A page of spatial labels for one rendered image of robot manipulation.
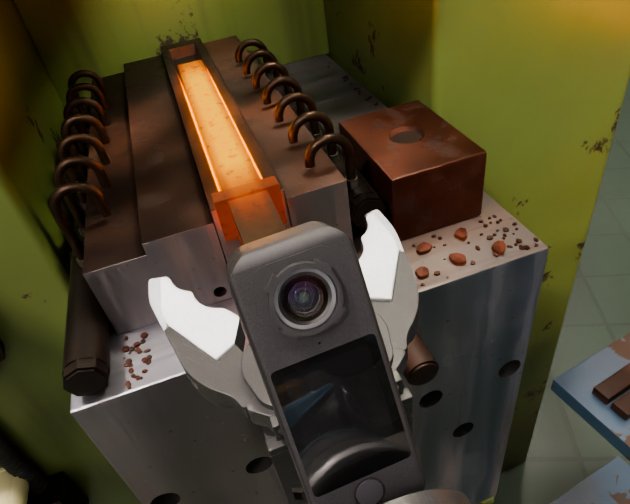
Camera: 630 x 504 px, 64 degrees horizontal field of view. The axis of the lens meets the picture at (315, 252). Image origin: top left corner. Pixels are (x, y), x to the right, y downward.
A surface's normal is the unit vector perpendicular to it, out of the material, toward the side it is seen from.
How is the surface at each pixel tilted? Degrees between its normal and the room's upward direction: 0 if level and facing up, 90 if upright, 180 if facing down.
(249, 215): 0
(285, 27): 90
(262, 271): 62
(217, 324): 0
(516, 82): 90
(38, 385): 90
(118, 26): 90
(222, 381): 0
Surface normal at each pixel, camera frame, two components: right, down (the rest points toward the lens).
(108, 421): 0.32, 0.58
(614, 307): -0.13, -0.76
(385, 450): 0.22, 0.16
